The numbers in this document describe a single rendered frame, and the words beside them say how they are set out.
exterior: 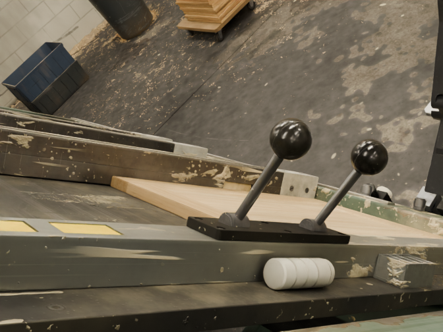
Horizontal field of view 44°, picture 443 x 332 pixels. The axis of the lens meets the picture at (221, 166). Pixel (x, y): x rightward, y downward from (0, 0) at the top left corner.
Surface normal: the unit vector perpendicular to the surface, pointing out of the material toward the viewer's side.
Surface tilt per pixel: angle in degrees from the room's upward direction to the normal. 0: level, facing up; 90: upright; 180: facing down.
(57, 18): 90
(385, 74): 0
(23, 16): 90
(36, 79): 90
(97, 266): 90
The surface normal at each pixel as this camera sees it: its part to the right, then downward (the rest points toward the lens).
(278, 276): -0.75, -0.11
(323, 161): -0.49, -0.66
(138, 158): 0.63, 0.18
